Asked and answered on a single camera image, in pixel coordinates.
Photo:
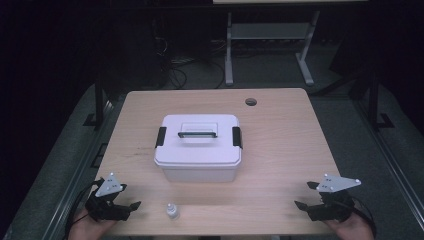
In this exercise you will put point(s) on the person's right hand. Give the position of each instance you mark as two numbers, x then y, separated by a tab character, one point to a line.
350	230

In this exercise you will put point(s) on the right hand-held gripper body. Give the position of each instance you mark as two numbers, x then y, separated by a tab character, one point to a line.
333	203

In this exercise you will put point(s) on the white lidded storage box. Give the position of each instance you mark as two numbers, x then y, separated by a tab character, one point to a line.
200	150

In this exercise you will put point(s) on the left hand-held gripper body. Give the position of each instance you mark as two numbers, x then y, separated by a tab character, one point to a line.
104	206

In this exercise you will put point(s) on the grey metal stand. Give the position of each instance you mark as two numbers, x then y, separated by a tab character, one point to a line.
266	31

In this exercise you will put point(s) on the aluminium frame rail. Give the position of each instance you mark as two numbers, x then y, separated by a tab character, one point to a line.
390	166
78	173

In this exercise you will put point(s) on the black frame post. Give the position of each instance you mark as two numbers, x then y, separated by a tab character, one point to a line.
375	100
99	100

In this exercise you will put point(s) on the small white dropper bottle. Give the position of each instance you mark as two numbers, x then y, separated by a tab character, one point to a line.
172	211

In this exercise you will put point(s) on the white plastic storage box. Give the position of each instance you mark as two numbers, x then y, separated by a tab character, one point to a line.
200	173

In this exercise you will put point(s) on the person's left hand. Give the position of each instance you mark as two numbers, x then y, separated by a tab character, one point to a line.
90	227

